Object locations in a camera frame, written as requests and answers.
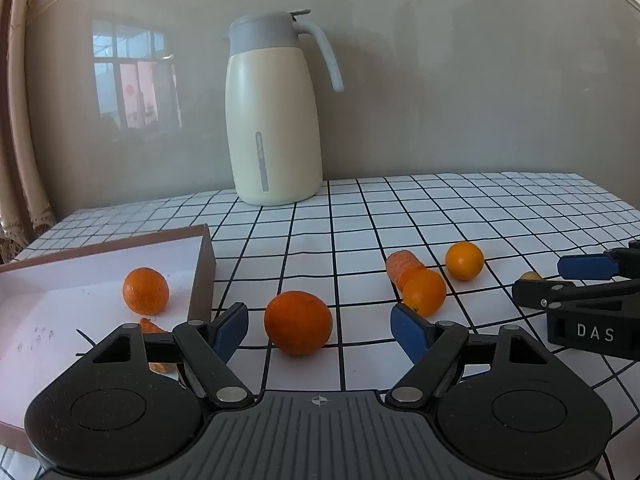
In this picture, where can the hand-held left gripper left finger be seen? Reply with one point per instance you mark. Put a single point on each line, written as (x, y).
(231, 331)

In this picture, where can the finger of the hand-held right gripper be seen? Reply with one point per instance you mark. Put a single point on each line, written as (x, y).
(585, 266)
(542, 293)

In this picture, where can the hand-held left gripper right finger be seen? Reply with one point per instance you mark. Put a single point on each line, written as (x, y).
(407, 332)

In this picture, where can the small yellow fruit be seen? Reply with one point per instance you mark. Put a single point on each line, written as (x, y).
(530, 276)

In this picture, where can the small orange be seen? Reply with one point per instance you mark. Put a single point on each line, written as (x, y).
(145, 291)
(425, 293)
(464, 261)

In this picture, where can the large tangerine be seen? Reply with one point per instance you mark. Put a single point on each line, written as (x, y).
(298, 323)

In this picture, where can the carrot piece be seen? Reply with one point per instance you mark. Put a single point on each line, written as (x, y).
(150, 327)
(400, 262)

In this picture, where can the shallow brown cardboard box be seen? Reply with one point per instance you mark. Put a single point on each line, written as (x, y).
(50, 300)

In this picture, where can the white black checkered tablecloth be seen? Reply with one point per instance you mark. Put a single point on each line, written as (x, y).
(450, 210)

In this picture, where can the cream thermos jug grey lid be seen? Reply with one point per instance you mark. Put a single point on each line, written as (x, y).
(275, 135)

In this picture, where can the beige lace curtain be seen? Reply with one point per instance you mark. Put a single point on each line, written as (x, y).
(15, 185)

